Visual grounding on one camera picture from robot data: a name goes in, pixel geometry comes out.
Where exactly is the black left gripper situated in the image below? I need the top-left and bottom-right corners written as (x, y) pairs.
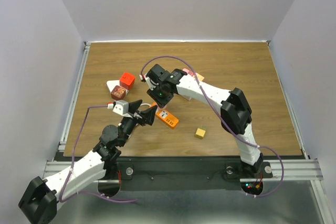
top-left (118, 100), bottom-right (156, 147)

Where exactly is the orange power strip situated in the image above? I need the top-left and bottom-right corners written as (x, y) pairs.
top-left (155, 106), bottom-right (179, 129)

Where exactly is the pink triangular socket adapter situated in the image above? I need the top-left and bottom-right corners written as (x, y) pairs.
top-left (183, 68), bottom-right (193, 75)

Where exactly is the yellow green cube socket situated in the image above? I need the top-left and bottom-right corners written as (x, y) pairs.
top-left (195, 127), bottom-right (206, 139)

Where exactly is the white cube socket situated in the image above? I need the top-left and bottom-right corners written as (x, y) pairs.
top-left (182, 95), bottom-right (192, 101)

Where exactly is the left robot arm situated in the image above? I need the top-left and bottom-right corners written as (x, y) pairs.
top-left (18, 100), bottom-right (157, 223)

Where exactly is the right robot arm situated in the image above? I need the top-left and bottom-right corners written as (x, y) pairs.
top-left (140, 64), bottom-right (264, 177)

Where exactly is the dark red cube socket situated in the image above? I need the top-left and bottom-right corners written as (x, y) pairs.
top-left (110, 85), bottom-right (127, 100)

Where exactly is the bright red cube socket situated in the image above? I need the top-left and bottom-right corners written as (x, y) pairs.
top-left (119, 72), bottom-right (135, 90)

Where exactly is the beige dragon cube socket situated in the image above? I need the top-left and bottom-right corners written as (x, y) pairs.
top-left (196, 73), bottom-right (204, 81)

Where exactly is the white power strip base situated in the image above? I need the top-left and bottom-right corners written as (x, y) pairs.
top-left (106, 80), bottom-right (129, 101)

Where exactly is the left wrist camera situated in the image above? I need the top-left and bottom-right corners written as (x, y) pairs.
top-left (107, 100), bottom-right (131, 117)

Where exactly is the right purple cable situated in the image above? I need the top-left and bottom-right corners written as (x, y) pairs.
top-left (140, 55), bottom-right (284, 199)

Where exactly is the purple cable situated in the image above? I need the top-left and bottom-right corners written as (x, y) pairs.
top-left (59, 104), bottom-right (138, 204)
top-left (140, 55), bottom-right (284, 199)

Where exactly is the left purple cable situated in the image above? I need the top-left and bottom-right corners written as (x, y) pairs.
top-left (59, 104), bottom-right (138, 204)

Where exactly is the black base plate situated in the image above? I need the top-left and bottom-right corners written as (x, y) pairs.
top-left (99, 156), bottom-right (272, 191)

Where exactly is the aluminium rail frame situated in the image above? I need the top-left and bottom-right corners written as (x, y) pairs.
top-left (30, 40), bottom-right (92, 224)

